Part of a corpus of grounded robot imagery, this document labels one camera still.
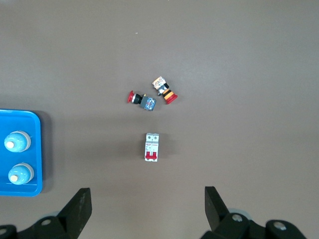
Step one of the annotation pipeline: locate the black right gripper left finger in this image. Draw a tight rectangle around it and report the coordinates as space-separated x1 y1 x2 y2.
0 188 93 239

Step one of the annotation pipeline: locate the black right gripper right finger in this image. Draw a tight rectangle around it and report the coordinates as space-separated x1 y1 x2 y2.
200 186 307 239

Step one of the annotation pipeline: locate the blue desk bell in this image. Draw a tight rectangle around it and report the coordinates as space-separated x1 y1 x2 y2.
7 162 35 185
3 130 32 153

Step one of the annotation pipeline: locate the blue plastic tray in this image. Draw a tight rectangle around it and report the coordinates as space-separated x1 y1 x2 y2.
0 109 43 197

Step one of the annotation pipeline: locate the white red circuit breaker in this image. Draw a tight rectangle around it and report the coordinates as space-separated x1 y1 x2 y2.
144 132 160 163

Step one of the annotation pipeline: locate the red mushroom pushbutton blue block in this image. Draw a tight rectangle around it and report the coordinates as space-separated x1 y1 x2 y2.
127 90 157 112

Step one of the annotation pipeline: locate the orange emergency stop button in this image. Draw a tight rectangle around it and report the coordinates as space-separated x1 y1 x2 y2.
151 76 178 105

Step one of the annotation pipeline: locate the brown table cover mat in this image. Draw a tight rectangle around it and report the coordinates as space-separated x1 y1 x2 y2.
0 0 319 239

